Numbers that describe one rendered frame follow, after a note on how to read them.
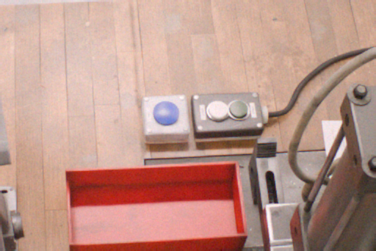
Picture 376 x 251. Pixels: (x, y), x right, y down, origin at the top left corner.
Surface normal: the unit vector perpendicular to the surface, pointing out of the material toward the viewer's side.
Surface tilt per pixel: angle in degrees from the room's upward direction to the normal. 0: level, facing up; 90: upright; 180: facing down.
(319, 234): 90
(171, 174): 90
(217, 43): 0
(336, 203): 90
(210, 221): 0
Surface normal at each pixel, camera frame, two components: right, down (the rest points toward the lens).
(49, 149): 0.05, -0.52
